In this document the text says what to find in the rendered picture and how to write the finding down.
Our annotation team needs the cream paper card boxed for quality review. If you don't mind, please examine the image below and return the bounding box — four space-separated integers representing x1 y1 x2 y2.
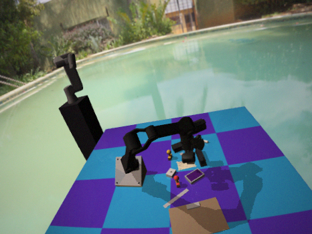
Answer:
177 161 196 170

